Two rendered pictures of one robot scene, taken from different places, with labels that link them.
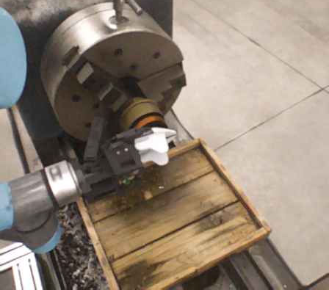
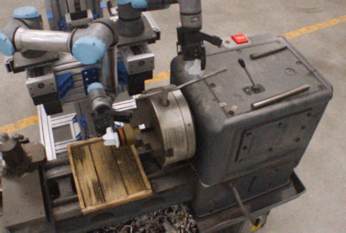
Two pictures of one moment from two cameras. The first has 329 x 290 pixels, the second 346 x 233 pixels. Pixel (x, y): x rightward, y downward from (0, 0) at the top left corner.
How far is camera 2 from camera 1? 1.24 m
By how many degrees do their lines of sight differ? 61
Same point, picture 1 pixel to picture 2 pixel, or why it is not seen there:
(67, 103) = not seen: hidden behind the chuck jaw
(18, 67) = (89, 59)
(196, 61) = not seen: outside the picture
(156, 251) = (88, 162)
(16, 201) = (91, 91)
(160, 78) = (153, 139)
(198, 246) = (85, 179)
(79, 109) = not seen: hidden behind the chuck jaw
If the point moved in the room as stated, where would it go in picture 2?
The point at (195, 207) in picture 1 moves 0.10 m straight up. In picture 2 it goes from (106, 182) to (103, 169)
